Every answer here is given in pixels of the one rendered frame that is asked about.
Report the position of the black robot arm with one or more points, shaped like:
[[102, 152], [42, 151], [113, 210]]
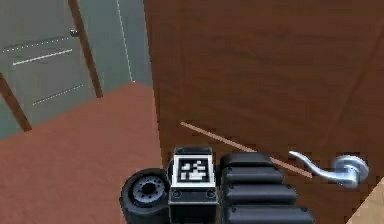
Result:
[[253, 193]]

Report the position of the silver round door knob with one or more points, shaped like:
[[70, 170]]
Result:
[[73, 32]]

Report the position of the brown wooden room door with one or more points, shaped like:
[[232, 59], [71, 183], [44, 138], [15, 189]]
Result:
[[266, 73]]

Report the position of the grey panelled room door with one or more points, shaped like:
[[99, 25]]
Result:
[[46, 66]]

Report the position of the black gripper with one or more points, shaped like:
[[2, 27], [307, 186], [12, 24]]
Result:
[[146, 196]]

